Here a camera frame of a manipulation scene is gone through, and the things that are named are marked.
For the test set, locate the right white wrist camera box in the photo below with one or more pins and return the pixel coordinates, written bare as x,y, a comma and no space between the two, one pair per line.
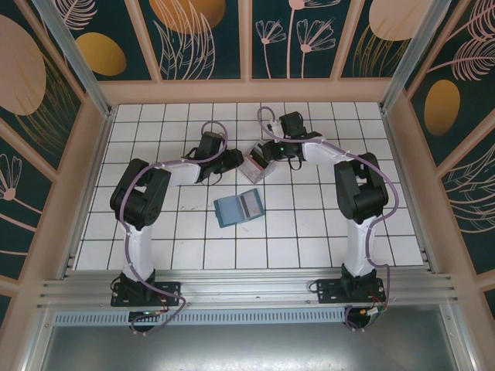
275,125

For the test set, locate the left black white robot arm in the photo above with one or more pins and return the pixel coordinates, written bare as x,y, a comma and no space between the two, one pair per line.
139,247

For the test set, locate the dark credit card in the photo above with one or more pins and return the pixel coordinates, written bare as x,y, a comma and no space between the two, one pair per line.
258,159

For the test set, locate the clear acrylic card box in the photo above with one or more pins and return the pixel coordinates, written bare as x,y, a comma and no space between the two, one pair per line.
267,172

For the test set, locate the aluminium frame post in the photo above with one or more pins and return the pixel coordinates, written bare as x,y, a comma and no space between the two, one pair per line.
77,65
410,58

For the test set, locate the white credit card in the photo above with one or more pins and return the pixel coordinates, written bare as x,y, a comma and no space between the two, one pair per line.
256,148

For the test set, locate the grey metal sheet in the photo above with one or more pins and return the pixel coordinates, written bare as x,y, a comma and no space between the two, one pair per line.
247,348

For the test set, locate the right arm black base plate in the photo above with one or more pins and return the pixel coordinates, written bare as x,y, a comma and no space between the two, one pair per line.
328,291

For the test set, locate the pink credit card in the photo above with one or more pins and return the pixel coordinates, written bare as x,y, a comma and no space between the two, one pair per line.
251,170

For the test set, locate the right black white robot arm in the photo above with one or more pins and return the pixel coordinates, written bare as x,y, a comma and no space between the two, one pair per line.
359,247

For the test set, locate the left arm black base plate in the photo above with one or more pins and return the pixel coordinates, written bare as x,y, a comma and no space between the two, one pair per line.
170,293

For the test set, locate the grey card with black stripe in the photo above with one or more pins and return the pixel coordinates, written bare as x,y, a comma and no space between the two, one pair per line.
253,205

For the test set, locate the teal card holder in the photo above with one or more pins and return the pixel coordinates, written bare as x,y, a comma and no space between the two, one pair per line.
228,210

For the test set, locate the aluminium mounting rail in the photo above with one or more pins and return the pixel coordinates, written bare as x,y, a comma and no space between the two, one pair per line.
247,286

